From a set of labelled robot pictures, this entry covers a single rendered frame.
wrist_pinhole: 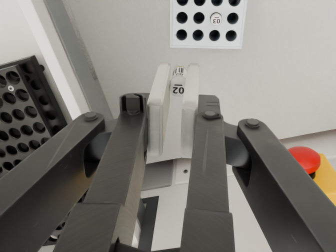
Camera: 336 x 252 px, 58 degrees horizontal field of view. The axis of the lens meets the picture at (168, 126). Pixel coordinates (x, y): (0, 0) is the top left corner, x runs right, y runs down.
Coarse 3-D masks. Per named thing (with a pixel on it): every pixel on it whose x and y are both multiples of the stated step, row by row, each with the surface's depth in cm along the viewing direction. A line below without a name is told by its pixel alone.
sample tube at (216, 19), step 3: (216, 12) 34; (210, 15) 35; (213, 15) 33; (216, 15) 33; (219, 15) 33; (210, 18) 34; (213, 18) 33; (216, 18) 33; (219, 18) 33; (213, 21) 33; (216, 21) 33; (219, 21) 33; (213, 24) 33; (216, 24) 33; (219, 24) 33
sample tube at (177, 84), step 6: (180, 66) 23; (174, 72) 22; (180, 72) 22; (186, 72) 23; (174, 78) 21; (180, 78) 20; (174, 84) 20; (180, 84) 20; (174, 90) 20; (180, 90) 20
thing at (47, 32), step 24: (0, 0) 31; (24, 0) 25; (48, 0) 28; (0, 24) 32; (24, 24) 32; (48, 24) 27; (0, 48) 33; (24, 48) 33; (48, 48) 27; (72, 48) 30; (48, 72) 34; (72, 72) 30; (72, 96) 29; (96, 96) 34
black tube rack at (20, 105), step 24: (24, 72) 31; (0, 96) 29; (24, 96) 32; (48, 96) 32; (0, 120) 30; (24, 120) 30; (48, 120) 33; (0, 144) 32; (24, 144) 35; (0, 168) 35; (48, 240) 38
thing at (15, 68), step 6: (12, 66) 28; (18, 66) 28; (0, 72) 28; (6, 72) 28; (18, 72) 28; (6, 78) 28; (24, 78) 28; (0, 84) 29; (6, 84) 28; (12, 84) 28; (18, 84) 28; (0, 90) 29
